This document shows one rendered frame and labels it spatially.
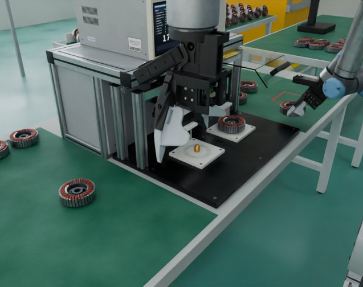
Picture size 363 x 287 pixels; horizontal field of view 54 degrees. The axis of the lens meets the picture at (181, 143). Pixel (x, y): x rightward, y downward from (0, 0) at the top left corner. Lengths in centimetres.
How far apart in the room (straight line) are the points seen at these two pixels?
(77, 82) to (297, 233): 149
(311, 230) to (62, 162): 148
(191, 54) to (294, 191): 207
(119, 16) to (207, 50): 80
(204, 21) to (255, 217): 185
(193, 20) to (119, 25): 81
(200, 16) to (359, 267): 55
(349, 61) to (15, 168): 122
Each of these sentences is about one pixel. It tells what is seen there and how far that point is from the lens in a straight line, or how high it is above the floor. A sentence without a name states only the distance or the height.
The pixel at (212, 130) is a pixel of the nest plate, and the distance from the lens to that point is 148.
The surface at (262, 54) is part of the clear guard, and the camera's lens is 153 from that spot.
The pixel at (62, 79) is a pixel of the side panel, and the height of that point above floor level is 101.
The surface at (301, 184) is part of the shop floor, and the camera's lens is 262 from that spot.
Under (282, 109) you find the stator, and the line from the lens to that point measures 163.
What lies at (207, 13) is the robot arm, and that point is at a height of 138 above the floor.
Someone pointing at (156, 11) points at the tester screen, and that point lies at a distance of 120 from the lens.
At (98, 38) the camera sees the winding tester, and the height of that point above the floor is 115.
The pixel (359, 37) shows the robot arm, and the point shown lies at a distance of 131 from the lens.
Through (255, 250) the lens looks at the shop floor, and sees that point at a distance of 206.
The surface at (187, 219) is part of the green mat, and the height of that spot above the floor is 75.
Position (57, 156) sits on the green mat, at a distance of 143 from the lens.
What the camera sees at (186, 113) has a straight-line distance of 130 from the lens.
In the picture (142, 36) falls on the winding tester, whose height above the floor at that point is 119.
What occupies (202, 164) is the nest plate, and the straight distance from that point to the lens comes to 125.
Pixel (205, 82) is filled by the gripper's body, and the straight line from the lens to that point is 51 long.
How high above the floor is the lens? 146
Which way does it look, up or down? 29 degrees down
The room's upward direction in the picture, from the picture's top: straight up
